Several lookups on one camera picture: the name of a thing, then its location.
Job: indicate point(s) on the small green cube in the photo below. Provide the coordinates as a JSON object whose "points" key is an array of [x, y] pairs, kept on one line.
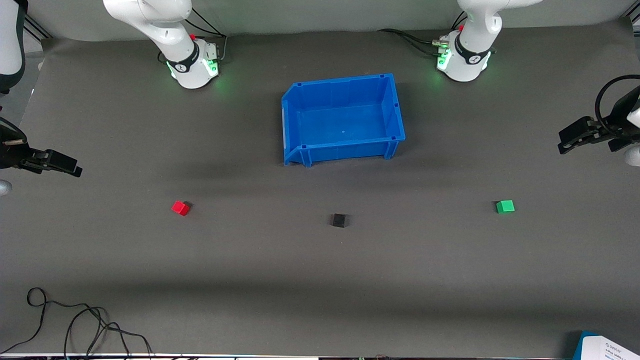
{"points": [[505, 206]]}

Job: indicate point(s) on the small red cube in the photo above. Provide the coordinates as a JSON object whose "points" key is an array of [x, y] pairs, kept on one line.
{"points": [[180, 208]]}

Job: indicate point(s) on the dark grey table mat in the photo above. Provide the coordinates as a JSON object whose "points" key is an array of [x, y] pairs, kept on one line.
{"points": [[300, 275]]}

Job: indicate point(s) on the small black cube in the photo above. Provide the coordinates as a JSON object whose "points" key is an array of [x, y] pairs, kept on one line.
{"points": [[339, 220]]}

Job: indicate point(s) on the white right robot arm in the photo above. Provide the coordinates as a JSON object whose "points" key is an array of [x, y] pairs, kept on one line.
{"points": [[170, 35]]}

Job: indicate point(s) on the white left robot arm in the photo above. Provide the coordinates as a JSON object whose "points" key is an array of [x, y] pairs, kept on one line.
{"points": [[475, 30]]}

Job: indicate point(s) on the aluminium frame rail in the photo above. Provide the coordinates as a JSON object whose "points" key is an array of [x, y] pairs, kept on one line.
{"points": [[37, 27]]}

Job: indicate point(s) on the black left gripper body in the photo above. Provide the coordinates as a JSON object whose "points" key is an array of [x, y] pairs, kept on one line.
{"points": [[613, 123]]}

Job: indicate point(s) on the blue plastic storage bin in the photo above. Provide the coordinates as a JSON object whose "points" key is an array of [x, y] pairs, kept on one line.
{"points": [[345, 125]]}

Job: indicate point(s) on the blue box with white label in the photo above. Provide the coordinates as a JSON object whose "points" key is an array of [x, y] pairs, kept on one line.
{"points": [[610, 347]]}

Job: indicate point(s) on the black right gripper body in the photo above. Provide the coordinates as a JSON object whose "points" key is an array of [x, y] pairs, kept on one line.
{"points": [[11, 153]]}

